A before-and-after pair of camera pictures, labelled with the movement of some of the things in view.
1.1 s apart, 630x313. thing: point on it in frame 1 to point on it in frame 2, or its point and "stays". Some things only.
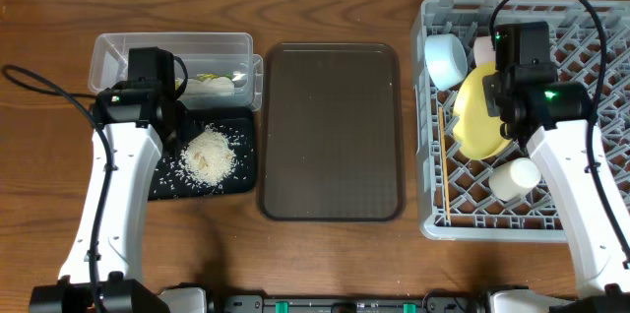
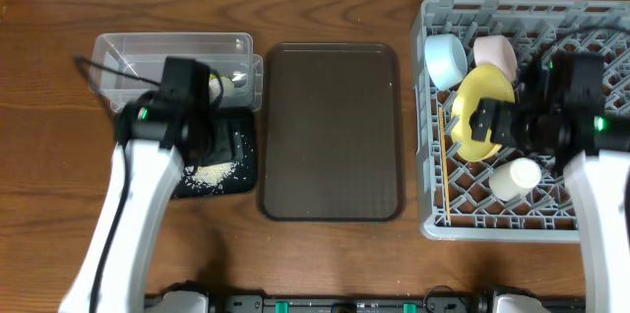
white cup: x=509 y=179 stays
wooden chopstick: x=444 y=158 stays
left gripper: x=170 y=119 to x=217 y=139
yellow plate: x=475 y=133 stays
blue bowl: x=446 y=59 stays
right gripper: x=492 y=86 to x=508 y=114
